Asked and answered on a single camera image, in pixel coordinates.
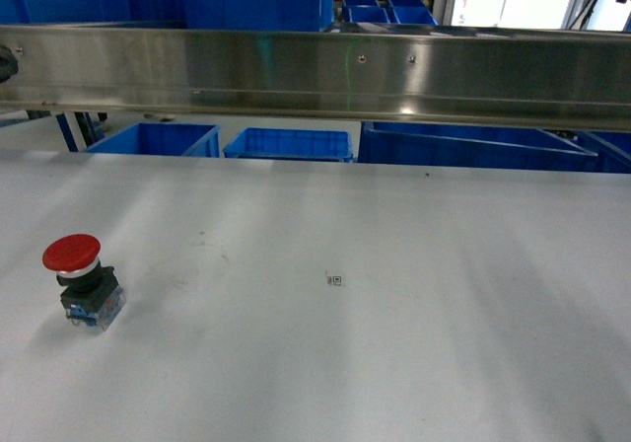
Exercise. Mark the small printed marker sticker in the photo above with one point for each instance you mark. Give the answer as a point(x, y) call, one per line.
point(334, 278)

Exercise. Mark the blue bin below middle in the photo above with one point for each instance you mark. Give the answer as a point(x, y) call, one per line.
point(291, 144)

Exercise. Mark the blue bin below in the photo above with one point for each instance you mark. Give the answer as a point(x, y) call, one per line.
point(163, 139)
point(291, 144)

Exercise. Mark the large blue bin below right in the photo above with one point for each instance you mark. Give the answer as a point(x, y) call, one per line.
point(416, 144)

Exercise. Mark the blue bin below left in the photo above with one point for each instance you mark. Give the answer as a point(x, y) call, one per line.
point(163, 139)

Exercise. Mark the small blue background bin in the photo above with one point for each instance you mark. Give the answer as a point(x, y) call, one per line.
point(410, 12)

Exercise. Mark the red mushroom push button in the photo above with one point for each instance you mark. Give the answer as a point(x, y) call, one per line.
point(92, 296)

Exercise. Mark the stainless steel shelf rail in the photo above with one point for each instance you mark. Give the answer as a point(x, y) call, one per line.
point(405, 73)

